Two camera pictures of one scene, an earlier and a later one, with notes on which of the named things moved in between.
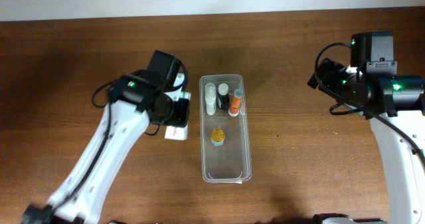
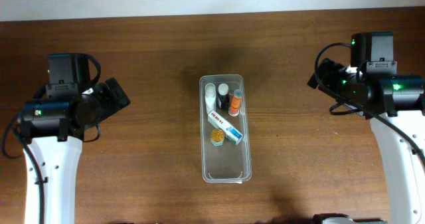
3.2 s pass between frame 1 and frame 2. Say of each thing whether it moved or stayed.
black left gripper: moved
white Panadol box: moved
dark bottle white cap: stayed
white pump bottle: stayed
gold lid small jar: stayed
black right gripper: stayed
